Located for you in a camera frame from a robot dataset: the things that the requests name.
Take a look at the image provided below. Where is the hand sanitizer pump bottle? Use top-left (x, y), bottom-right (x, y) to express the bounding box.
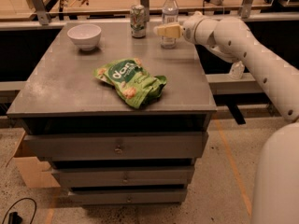
top-left (229, 61), bottom-right (245, 79)

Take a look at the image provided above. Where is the green soda can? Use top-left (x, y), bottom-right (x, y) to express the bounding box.
top-left (130, 5), bottom-right (147, 38)

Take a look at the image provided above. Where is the clear blue plastic water bottle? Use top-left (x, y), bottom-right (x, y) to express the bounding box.
top-left (161, 0), bottom-right (178, 49)

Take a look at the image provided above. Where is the white bowl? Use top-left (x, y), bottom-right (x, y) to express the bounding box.
top-left (67, 24), bottom-right (102, 50)

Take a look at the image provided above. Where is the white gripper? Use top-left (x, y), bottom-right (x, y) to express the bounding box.
top-left (153, 11), bottom-right (218, 45)

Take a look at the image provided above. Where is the cardboard box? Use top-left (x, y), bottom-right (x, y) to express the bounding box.
top-left (11, 132), bottom-right (60, 189)

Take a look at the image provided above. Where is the black power adapter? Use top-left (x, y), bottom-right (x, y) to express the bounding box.
top-left (8, 212), bottom-right (22, 224)

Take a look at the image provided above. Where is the black cable on floor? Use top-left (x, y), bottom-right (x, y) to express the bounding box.
top-left (1, 197), bottom-right (37, 224)

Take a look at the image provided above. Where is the grey drawer cabinet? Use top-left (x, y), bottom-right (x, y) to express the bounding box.
top-left (7, 21), bottom-right (216, 205)

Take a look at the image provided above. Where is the green rice chip bag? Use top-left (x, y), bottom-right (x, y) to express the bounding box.
top-left (93, 58), bottom-right (167, 109)

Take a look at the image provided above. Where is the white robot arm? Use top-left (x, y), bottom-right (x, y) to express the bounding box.
top-left (154, 12), bottom-right (299, 224)

